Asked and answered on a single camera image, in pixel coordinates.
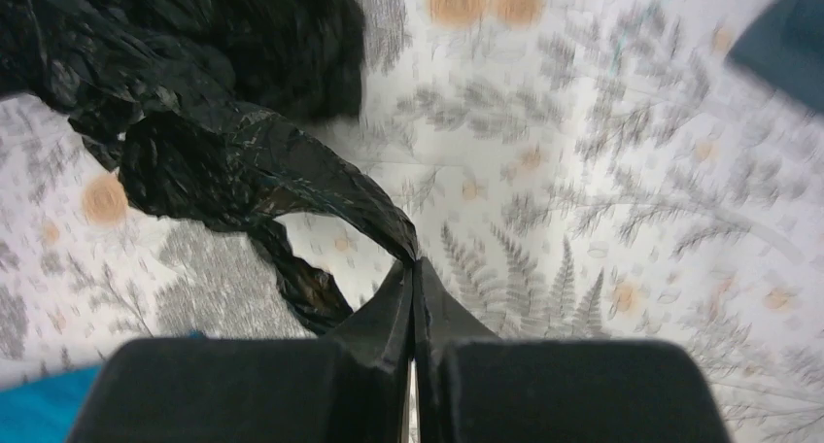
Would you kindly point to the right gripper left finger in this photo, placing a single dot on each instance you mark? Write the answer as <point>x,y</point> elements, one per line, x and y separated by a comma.
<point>350,385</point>

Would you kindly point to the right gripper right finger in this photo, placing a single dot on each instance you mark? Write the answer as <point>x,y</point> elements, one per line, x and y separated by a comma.
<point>476,387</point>

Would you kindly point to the black trash bag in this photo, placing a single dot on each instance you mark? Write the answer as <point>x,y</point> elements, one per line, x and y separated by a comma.
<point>200,106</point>

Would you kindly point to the floral patterned table mat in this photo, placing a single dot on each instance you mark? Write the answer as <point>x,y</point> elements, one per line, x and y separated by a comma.
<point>574,168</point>

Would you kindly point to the bright blue folded cloth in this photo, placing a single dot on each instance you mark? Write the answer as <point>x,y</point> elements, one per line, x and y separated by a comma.
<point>44,411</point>

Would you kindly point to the dark teal crumpled cloth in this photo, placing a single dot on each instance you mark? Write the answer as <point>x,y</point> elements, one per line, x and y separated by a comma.
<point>783,47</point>

